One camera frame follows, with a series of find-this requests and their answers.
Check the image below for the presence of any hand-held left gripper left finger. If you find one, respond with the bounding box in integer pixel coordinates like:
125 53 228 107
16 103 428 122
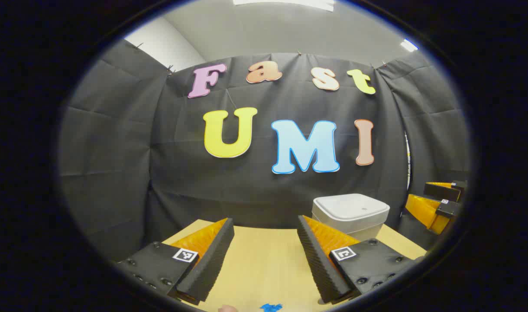
112 218 235 306

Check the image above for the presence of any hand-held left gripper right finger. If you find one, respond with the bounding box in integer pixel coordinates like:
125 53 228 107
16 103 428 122
297 215 420 304

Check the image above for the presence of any white desktop garbage bin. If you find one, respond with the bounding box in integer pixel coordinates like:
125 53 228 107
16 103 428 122
311 194 390 242

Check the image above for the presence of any wooden desktop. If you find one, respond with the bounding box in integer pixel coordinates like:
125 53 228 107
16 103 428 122
162 219 428 312

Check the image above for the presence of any long ceiling light panel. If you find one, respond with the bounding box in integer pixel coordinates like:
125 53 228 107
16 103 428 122
233 0 335 12

